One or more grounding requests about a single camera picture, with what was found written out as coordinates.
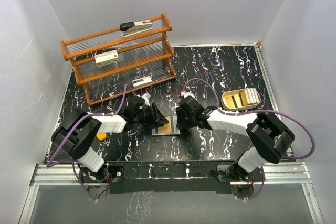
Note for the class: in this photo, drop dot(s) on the white staples box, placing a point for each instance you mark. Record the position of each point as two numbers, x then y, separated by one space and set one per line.
106 58

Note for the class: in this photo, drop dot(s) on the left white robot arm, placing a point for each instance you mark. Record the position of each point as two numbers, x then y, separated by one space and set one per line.
77 132

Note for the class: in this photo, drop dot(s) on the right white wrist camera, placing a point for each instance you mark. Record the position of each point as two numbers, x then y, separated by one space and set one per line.
184 94

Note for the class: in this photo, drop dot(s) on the wooden oval card tray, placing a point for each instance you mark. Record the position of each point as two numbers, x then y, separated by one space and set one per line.
231 101

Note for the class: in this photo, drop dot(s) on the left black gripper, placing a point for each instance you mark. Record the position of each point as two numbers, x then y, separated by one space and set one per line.
156 118

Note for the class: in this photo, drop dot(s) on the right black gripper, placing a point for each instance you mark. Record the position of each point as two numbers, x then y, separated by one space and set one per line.
183 125

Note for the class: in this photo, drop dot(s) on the yellow round tape measure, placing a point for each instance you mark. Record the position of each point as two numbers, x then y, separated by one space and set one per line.
102 136

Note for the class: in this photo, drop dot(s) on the orange wooden three-tier shelf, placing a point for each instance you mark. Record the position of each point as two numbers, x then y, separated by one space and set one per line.
135 53

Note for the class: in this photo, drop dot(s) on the black and beige stapler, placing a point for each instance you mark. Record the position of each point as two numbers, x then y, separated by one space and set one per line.
133 28

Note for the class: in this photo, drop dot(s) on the small white stapler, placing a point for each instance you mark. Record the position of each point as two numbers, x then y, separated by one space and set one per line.
140 82

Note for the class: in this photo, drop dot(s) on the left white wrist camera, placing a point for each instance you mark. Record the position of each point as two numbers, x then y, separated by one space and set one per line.
146 98

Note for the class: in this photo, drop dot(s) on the gold credit card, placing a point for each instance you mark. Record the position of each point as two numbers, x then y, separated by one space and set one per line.
163 130
172 124

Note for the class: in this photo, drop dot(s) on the black leather card holder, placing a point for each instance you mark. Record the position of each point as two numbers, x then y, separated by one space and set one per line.
176 134

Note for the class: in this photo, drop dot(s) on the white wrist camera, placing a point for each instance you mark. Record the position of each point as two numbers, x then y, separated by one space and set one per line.
184 94
146 98

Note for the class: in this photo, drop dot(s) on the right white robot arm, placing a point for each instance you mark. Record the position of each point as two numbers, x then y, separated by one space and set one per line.
270 137

